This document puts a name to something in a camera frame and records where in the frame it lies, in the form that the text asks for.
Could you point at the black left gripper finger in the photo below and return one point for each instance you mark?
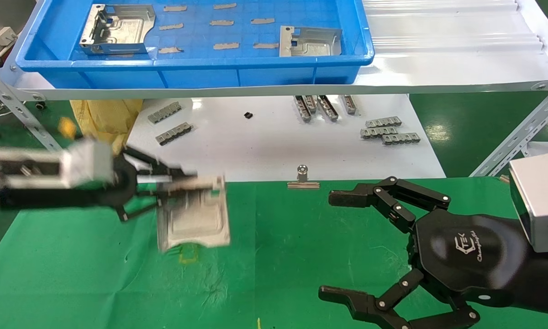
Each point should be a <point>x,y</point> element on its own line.
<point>155,168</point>
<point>139,210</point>

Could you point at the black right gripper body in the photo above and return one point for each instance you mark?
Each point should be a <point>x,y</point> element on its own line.
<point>466,251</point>

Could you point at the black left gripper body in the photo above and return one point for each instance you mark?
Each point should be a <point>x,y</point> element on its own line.
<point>73,196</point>

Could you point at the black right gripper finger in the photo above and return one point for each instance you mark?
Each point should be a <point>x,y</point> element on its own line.
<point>365,306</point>
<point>351,198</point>

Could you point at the stamped sheet metal part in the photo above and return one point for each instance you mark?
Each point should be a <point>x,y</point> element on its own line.
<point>118,27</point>
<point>196,219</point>
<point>310,43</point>

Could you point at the grey metal connector strip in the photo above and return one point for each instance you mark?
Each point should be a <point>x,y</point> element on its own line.
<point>164,113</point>
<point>402,139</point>
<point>328,108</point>
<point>383,122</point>
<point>174,133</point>
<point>302,109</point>
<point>311,103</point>
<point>378,132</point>
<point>349,104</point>

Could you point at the green table cloth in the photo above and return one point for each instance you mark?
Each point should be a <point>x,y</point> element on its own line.
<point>73,274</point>

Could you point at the blue plastic bin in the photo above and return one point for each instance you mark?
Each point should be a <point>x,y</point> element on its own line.
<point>201,73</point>

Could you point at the grey tape strip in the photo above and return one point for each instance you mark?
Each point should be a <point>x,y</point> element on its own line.
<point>171,27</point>
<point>221,23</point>
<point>226,45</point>
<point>224,6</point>
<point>170,50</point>
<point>262,21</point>
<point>175,8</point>
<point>266,45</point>

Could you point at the white metal shelf rack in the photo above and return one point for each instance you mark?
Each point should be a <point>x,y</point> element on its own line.
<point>438,59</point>

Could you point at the white plastic electrical box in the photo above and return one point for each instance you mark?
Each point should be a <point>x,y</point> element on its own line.
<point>5,35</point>

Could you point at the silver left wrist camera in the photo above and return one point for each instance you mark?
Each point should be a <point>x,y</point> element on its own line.
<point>86,164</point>

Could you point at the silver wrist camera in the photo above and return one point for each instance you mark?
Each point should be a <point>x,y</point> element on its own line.
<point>545,201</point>
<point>86,164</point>

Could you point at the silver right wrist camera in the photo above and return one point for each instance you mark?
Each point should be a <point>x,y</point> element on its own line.
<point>545,201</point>

